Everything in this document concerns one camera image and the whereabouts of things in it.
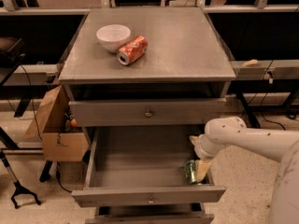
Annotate bottom grey drawer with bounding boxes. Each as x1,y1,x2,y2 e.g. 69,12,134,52
85,203,215,224

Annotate orange soda can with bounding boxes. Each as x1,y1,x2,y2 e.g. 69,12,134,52
117,35,148,65

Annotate green soda can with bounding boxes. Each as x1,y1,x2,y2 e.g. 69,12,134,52
183,160,198,185

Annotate grey drawer cabinet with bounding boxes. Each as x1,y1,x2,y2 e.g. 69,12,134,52
58,7,237,224

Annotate black floor cable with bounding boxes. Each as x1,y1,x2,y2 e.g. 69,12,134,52
239,59,288,132

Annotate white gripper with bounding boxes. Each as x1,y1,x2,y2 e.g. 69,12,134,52
189,134,222,182

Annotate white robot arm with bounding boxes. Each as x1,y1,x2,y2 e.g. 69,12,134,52
189,117,299,224

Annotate black tripod stand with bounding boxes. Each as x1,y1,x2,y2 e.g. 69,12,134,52
0,149,41,209

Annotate top grey drawer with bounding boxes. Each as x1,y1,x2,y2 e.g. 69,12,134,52
69,98,226,127

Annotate open cardboard box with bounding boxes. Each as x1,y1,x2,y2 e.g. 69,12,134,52
23,85,89,161

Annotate yellow foam scrap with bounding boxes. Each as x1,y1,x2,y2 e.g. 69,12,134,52
242,59,258,67

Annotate grey drawer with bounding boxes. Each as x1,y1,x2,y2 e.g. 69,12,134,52
85,203,215,224
72,125,226,207
69,98,226,127

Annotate white ceramic bowl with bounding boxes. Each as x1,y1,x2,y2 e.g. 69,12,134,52
96,24,131,52

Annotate middle grey drawer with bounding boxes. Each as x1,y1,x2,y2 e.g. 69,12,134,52
72,125,226,207

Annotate black left cable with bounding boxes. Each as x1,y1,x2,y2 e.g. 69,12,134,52
6,64,73,194

